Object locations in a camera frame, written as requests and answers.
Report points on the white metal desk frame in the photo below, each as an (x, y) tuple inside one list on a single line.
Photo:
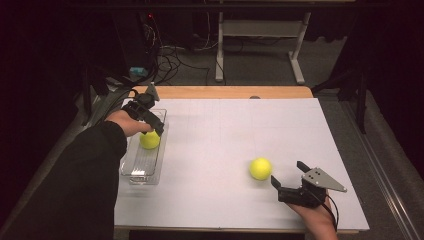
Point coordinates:
[(263, 28)]

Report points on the yellow tennis ball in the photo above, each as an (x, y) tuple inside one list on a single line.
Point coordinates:
[(260, 169), (149, 141)]

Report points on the clear plastic tray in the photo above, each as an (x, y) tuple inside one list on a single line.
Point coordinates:
[(146, 163)]

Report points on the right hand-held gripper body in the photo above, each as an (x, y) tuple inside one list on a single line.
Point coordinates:
[(301, 196)]

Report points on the dark computer tower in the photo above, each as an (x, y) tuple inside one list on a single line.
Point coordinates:
[(136, 40)]

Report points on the white board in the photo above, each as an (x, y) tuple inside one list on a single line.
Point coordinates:
[(216, 200)]

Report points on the person's right hand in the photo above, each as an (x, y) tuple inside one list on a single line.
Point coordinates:
[(316, 218)]

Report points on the person's left hand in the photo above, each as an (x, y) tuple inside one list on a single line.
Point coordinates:
[(130, 125)]

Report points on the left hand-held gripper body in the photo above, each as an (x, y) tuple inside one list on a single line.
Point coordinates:
[(143, 113)]

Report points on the teal floor object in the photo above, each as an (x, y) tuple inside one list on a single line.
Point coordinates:
[(138, 71)]

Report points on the black metal stand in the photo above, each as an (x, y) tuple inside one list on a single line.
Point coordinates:
[(361, 106), (87, 100)]

